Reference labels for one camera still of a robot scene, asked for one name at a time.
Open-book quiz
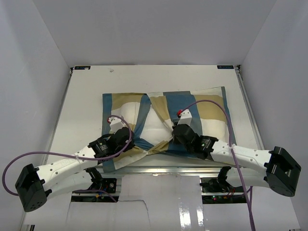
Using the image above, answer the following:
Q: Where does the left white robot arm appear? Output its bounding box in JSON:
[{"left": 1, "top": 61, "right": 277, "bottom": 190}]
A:
[{"left": 15, "top": 127, "right": 134, "bottom": 212}]

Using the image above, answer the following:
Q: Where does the blue corner label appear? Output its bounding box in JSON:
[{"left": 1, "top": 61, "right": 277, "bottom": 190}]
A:
[
  {"left": 217, "top": 65, "right": 234, "bottom": 69},
  {"left": 74, "top": 66, "right": 91, "bottom": 70}
]

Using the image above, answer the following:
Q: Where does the white pillow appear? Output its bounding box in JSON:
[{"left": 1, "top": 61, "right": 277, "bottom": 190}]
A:
[{"left": 118, "top": 102, "right": 171, "bottom": 146}]

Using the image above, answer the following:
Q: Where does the purple cable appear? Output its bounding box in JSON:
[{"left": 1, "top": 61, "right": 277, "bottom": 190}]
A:
[
  {"left": 182, "top": 99, "right": 256, "bottom": 231},
  {"left": 1, "top": 115, "right": 134, "bottom": 196}
]

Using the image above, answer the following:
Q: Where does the aluminium frame rail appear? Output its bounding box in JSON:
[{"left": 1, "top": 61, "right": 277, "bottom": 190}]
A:
[{"left": 234, "top": 65, "right": 264, "bottom": 149}]

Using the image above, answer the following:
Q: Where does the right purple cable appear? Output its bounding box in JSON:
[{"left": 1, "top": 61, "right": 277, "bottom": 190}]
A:
[{"left": 182, "top": 99, "right": 256, "bottom": 231}]

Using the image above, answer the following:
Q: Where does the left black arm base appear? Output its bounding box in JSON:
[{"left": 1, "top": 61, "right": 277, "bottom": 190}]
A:
[{"left": 73, "top": 167, "right": 117, "bottom": 195}]

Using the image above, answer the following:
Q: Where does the right blue corner label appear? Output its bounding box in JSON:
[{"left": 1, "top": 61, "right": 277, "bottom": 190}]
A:
[{"left": 217, "top": 65, "right": 234, "bottom": 69}]

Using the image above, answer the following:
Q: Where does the checkered blue beige pillowcase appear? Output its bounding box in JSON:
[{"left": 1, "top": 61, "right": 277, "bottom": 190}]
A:
[{"left": 102, "top": 87, "right": 236, "bottom": 173}]

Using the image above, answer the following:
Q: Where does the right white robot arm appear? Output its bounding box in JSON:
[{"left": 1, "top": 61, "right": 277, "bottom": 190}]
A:
[{"left": 172, "top": 124, "right": 301, "bottom": 197}]

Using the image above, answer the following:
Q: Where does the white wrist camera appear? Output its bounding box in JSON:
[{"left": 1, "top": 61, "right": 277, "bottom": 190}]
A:
[
  {"left": 177, "top": 109, "right": 192, "bottom": 126},
  {"left": 108, "top": 116, "right": 126, "bottom": 133}
]

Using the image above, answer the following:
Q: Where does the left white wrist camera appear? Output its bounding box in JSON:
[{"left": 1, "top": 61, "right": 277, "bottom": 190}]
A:
[{"left": 108, "top": 116, "right": 126, "bottom": 133}]

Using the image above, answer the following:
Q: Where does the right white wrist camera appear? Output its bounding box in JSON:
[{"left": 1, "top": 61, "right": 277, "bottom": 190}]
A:
[{"left": 177, "top": 109, "right": 192, "bottom": 126}]

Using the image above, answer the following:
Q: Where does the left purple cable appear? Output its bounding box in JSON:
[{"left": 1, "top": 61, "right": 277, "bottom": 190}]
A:
[{"left": 1, "top": 115, "right": 134, "bottom": 196}]

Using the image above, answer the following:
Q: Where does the left blue corner label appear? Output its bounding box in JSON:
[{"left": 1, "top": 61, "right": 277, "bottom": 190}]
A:
[{"left": 74, "top": 66, "right": 91, "bottom": 70}]

